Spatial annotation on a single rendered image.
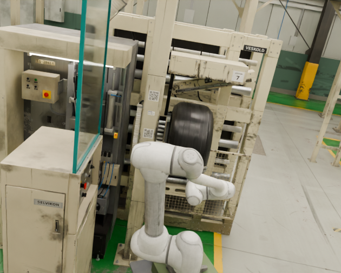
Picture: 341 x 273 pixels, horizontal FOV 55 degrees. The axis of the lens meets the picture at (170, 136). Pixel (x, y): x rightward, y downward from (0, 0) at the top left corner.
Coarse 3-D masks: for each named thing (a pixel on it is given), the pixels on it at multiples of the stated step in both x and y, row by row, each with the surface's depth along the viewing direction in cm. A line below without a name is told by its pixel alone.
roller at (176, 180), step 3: (168, 177) 249; (171, 177) 249; (174, 177) 250; (177, 177) 250; (168, 180) 249; (171, 180) 249; (174, 180) 249; (177, 180) 249; (180, 180) 249; (183, 180) 249; (186, 180) 250; (180, 183) 251; (183, 183) 250
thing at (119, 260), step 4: (120, 244) 302; (120, 248) 299; (116, 252) 293; (116, 256) 289; (120, 256) 290; (116, 260) 283; (120, 260) 286; (124, 260) 286; (128, 260) 287; (132, 260) 287; (116, 264) 281; (120, 264) 281; (124, 264) 282
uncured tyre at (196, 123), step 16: (176, 112) 235; (192, 112) 234; (208, 112) 238; (176, 128) 227; (192, 128) 227; (208, 128) 229; (176, 144) 226; (192, 144) 226; (208, 144) 228; (176, 176) 246
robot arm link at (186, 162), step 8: (176, 152) 141; (184, 152) 138; (192, 152) 138; (176, 160) 140; (184, 160) 137; (192, 160) 136; (200, 160) 140; (176, 168) 141; (184, 168) 139; (192, 168) 138; (200, 168) 142; (184, 176) 146; (192, 176) 145
